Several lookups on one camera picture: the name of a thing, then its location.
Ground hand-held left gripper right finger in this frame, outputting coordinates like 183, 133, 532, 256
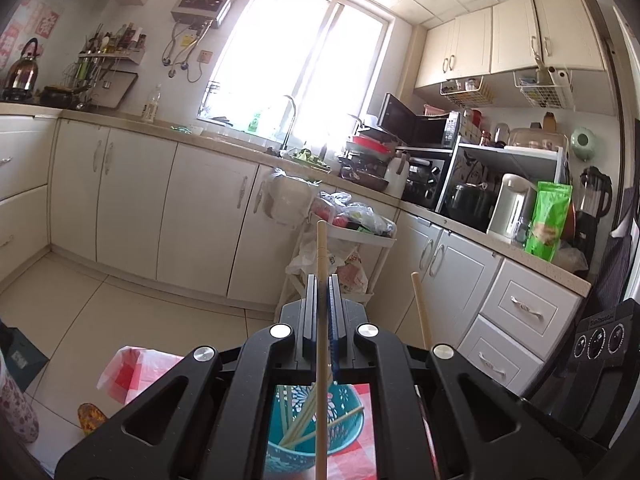
326, 274, 585, 480

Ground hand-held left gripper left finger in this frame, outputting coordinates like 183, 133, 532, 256
55, 274, 320, 480

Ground pale wooden chopstick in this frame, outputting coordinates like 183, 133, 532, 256
286, 391, 319, 449
292, 406, 365, 449
316, 221, 330, 480
411, 272, 434, 350
277, 397, 316, 449

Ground blue perforated plastic basket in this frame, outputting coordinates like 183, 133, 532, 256
264, 384, 366, 476

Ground orange printed plastic bag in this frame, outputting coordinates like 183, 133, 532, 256
335, 252, 371, 296

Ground white plastic bag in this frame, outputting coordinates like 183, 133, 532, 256
286, 237, 346, 291

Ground dark striped cloth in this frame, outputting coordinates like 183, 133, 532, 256
594, 232, 637, 312

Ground white trolley cart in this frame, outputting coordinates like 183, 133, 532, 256
275, 210, 399, 322

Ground clear bags of groceries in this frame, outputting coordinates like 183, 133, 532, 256
310, 191, 399, 239

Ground green snack packet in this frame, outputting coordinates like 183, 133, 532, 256
524, 181, 574, 264

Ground cream panelled base cabinet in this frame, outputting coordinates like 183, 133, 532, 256
387, 207, 593, 401

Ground black blender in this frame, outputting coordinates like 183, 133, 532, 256
575, 166, 614, 261

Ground white electric water boiler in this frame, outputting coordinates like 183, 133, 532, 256
486, 173, 539, 245

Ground green vegetables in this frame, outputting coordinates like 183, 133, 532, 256
290, 149, 332, 169

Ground cream sink cabinet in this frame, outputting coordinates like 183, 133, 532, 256
50, 119, 403, 313

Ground white jug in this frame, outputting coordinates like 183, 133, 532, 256
385, 152, 412, 199

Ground stack of pots and bowls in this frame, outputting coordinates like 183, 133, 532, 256
339, 127, 401, 194

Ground black toaster oven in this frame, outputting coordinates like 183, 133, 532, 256
400, 147, 454, 211

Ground red checked plastic tablecloth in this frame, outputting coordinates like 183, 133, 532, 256
96, 345, 441, 480

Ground black cooking pot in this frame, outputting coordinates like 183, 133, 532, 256
444, 182, 496, 224

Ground pale green round appliance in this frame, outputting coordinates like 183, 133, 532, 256
570, 127, 597, 163

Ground white counter shelf rack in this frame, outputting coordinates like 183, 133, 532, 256
435, 141, 572, 223

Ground chrome sink faucet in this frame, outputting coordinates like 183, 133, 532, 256
279, 94, 299, 157

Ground clear food cover dome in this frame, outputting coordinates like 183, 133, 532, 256
507, 127, 569, 152

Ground black microwave oven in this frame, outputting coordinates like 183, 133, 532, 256
377, 92, 461, 150

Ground orange slipper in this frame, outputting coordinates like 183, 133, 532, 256
77, 402, 109, 436

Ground kitchen window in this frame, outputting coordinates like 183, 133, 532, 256
197, 0, 397, 161

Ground clear plastic bottle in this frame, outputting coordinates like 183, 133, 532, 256
142, 85, 164, 124

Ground dark teal paper bag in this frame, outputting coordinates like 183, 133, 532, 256
0, 320, 51, 392

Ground hanging cutting board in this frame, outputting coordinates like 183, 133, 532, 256
97, 71, 139, 111

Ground cream drawer cabinet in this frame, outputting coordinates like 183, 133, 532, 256
0, 112, 62, 283

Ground black wok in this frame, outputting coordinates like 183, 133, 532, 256
40, 85, 84, 109

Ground copper kettle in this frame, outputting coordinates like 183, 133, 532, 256
2, 37, 44, 94

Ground white bag on cabinet handle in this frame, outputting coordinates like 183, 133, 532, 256
262, 167, 321, 229

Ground white wire hanging basket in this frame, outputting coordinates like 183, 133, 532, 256
514, 66, 574, 110
440, 76, 496, 111

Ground cream upper wall cabinets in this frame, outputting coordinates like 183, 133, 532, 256
414, 0, 609, 91

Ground wall spice rack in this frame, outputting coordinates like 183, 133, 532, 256
77, 22, 149, 67

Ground pink wall stickers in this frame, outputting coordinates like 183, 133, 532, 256
0, 0, 62, 69

